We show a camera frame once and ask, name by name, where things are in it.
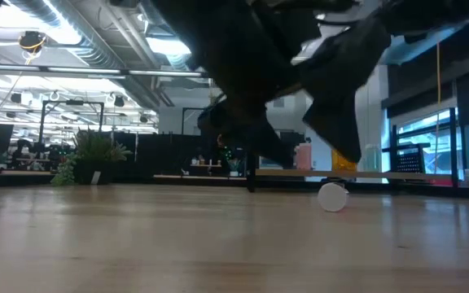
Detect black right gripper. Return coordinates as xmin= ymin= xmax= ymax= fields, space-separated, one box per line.
xmin=297 ymin=14 xmax=394 ymax=164

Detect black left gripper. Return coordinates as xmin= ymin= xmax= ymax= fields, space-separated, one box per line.
xmin=151 ymin=0 xmax=325 ymax=168

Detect small pink vial white cap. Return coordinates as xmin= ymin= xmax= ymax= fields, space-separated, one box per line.
xmin=317 ymin=181 xmax=350 ymax=214
xmin=296 ymin=142 xmax=313 ymax=171

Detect small green vial white cap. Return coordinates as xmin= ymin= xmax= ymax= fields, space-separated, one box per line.
xmin=364 ymin=142 xmax=383 ymax=173

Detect small background bottle rack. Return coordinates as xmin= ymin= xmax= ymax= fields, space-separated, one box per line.
xmin=189 ymin=157 xmax=223 ymax=168

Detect wooden background desk top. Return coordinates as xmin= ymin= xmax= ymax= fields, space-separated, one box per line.
xmin=152 ymin=173 xmax=248 ymax=182

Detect black mesh panel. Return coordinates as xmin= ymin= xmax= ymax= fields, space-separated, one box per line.
xmin=392 ymin=142 xmax=431 ymax=174

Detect black background partition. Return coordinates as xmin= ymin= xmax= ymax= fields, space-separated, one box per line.
xmin=106 ymin=130 xmax=248 ymax=182

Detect long ceiling light strip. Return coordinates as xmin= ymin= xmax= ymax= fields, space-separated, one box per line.
xmin=46 ymin=67 xmax=122 ymax=76
xmin=0 ymin=63 xmax=42 ymax=72
xmin=128 ymin=69 xmax=204 ymax=78

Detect potted succulent plant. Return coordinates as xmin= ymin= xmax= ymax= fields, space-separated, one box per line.
xmin=50 ymin=128 xmax=134 ymax=187

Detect black round ceiling device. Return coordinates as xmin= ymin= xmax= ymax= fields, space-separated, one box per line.
xmin=17 ymin=30 xmax=49 ymax=54

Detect wooden shelf black frame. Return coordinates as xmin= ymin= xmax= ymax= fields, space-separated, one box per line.
xmin=247 ymin=152 xmax=459 ymax=193

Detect black background gantry frame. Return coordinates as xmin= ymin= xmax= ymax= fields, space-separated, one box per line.
xmin=180 ymin=106 xmax=203 ymax=136
xmin=38 ymin=99 xmax=106 ymax=158

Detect yellow hanging cord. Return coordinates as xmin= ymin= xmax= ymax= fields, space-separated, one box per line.
xmin=435 ymin=40 xmax=442 ymax=176

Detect corrugated silver ceiling duct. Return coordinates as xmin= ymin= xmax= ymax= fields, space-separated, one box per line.
xmin=8 ymin=0 xmax=121 ymax=70

